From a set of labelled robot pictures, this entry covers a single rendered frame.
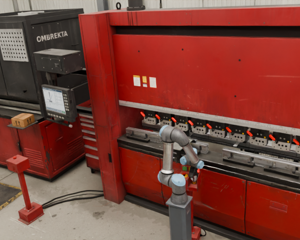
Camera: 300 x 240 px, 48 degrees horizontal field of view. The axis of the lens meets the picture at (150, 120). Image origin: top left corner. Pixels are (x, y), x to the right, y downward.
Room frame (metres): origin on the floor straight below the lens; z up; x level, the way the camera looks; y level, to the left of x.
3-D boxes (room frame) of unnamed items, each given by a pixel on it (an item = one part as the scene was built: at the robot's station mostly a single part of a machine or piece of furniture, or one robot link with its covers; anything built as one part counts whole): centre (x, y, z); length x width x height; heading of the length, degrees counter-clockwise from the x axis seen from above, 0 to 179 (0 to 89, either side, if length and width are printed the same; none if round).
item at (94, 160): (4.39, 0.64, 0.50); 0.50 x 0.50 x 1.00; 54
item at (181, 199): (2.44, -0.20, 0.82); 0.15 x 0.15 x 0.10
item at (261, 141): (2.76, -0.99, 1.18); 0.15 x 0.09 x 0.17; 54
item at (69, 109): (3.47, 0.95, 1.42); 0.45 x 0.12 x 0.36; 50
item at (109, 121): (3.94, 0.32, 1.15); 0.85 x 0.25 x 2.30; 144
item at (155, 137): (3.54, 0.08, 0.92); 0.50 x 0.06 x 0.10; 54
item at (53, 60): (3.57, 0.94, 1.53); 0.51 x 0.25 x 0.85; 50
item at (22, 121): (4.03, 1.64, 1.04); 0.30 x 0.26 x 0.12; 59
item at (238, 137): (2.88, -0.83, 1.18); 0.15 x 0.09 x 0.17; 54
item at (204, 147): (3.19, -0.41, 0.92); 0.39 x 0.06 x 0.10; 54
